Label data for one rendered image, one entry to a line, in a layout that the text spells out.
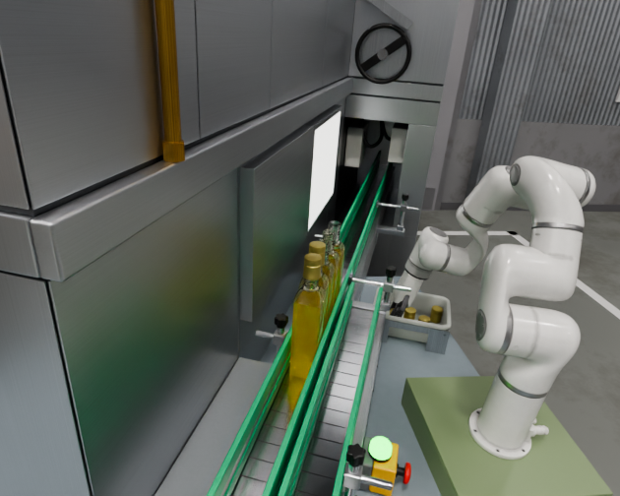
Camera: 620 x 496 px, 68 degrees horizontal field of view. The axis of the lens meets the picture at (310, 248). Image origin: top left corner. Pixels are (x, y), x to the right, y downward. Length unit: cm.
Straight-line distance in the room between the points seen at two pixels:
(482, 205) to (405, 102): 94
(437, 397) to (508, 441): 17
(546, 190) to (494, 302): 22
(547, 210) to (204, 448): 74
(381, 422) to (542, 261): 52
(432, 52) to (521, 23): 270
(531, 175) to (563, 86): 416
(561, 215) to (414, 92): 113
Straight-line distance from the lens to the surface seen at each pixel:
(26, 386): 61
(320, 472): 87
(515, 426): 103
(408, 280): 130
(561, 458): 114
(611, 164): 566
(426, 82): 193
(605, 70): 531
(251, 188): 87
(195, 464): 88
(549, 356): 93
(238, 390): 100
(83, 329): 55
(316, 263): 87
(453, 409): 112
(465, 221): 112
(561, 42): 499
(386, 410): 117
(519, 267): 88
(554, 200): 92
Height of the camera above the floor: 156
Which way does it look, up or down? 26 degrees down
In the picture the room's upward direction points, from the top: 4 degrees clockwise
